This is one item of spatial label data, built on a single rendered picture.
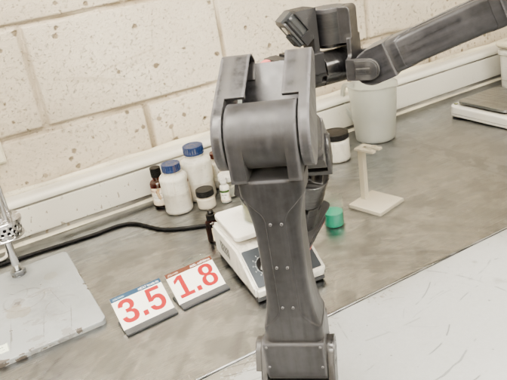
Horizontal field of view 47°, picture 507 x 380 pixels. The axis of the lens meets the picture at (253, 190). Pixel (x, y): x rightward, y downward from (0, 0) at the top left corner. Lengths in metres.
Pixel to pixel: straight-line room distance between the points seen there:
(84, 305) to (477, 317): 0.64
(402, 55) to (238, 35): 0.61
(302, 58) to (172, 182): 0.76
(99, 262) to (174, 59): 0.51
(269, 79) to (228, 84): 0.06
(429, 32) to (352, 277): 0.41
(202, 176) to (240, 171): 0.81
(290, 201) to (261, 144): 0.06
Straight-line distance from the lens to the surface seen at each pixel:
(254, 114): 0.53
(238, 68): 0.58
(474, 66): 1.97
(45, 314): 1.09
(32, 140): 1.37
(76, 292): 1.12
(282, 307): 0.62
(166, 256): 1.17
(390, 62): 0.98
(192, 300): 1.02
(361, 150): 1.20
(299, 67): 0.57
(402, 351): 0.87
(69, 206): 1.38
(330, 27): 1.00
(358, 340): 0.89
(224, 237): 1.06
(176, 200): 1.31
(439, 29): 0.96
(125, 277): 1.14
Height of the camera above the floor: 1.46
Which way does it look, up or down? 24 degrees down
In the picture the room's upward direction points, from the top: 9 degrees counter-clockwise
